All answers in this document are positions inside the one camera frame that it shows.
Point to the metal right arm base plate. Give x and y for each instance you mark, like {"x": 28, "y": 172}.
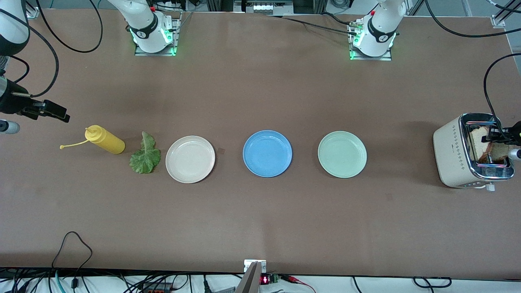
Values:
{"x": 177, "y": 40}

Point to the blue plate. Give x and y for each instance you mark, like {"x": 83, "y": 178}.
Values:
{"x": 267, "y": 154}

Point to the green lettuce leaf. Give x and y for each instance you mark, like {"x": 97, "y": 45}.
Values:
{"x": 145, "y": 158}

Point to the pale green plate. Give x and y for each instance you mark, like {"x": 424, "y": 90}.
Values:
{"x": 342, "y": 154}

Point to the toasted bread slice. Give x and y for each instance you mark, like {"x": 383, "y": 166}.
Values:
{"x": 479, "y": 133}
{"x": 501, "y": 152}

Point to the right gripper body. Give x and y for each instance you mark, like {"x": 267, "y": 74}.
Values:
{"x": 11, "y": 103}

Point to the yellow squeeze bottle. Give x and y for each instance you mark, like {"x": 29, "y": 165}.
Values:
{"x": 106, "y": 141}

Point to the aluminium profile corner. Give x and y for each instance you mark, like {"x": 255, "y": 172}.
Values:
{"x": 497, "y": 21}
{"x": 32, "y": 13}

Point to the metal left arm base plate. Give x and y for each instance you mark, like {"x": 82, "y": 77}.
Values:
{"x": 370, "y": 58}

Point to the beige plate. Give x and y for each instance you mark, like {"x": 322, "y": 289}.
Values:
{"x": 190, "y": 159}

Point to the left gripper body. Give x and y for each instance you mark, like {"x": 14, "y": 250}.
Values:
{"x": 517, "y": 133}

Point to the cream toaster with chrome top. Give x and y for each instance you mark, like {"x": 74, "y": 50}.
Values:
{"x": 452, "y": 158}

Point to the white clamp block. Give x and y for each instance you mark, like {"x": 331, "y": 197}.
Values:
{"x": 263, "y": 266}

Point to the grey control box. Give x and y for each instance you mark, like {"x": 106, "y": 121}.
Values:
{"x": 262, "y": 7}

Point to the red LED display board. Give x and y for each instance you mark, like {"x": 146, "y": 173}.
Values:
{"x": 265, "y": 280}

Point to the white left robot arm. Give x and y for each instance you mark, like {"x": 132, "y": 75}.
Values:
{"x": 380, "y": 24}

